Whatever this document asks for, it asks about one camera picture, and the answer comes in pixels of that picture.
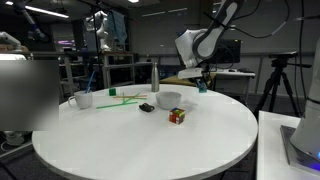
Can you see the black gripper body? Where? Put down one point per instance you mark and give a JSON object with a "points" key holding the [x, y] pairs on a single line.
{"points": [[190, 73]]}

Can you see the small blue sanitizer bottle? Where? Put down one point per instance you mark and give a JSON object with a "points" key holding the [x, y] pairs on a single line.
{"points": [[202, 86]]}

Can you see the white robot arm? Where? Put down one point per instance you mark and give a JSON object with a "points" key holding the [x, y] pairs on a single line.
{"points": [[196, 46]]}

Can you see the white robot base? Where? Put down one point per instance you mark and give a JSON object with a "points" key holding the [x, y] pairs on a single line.
{"points": [[302, 144]]}

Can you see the white bowl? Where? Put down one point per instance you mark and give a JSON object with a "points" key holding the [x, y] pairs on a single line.
{"points": [[168, 100]]}

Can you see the steel water bottle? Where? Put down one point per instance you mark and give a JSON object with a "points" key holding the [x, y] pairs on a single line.
{"points": [[155, 78]]}

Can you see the wooden side table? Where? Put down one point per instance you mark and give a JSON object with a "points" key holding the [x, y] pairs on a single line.
{"points": [[187, 82]]}

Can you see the white background desk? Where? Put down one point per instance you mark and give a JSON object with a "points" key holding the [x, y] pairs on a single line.
{"points": [[234, 73]]}

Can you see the black computer monitor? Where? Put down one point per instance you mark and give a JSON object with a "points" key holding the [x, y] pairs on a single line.
{"points": [[228, 51]]}

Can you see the multicoloured puzzle cube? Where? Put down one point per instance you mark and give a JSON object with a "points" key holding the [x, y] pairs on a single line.
{"points": [[177, 115]]}

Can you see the black folding hex key set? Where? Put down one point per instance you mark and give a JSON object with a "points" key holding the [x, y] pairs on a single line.
{"points": [[146, 107]]}

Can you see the long green stick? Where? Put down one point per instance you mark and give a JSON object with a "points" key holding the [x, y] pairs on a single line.
{"points": [[116, 105]]}

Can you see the metal shelving rack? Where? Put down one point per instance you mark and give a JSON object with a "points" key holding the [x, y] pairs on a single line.
{"points": [[117, 68]]}

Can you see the orange stick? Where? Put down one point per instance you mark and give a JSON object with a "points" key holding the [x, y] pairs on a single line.
{"points": [[138, 96]]}

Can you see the small green cube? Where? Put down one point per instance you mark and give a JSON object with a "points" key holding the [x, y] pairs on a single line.
{"points": [[112, 92]]}

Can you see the blue hanging cloth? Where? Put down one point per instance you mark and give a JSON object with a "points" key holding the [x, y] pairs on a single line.
{"points": [[117, 26]]}

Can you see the blue straw in mug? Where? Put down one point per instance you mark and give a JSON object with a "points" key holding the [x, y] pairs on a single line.
{"points": [[89, 82]]}

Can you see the white side table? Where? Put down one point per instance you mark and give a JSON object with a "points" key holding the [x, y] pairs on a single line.
{"points": [[273, 150]]}

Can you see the white mug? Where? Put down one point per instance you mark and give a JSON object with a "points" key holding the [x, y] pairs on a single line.
{"points": [[83, 99]]}

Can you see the black camera tripod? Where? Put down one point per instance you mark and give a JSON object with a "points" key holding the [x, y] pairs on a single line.
{"points": [[279, 63]]}

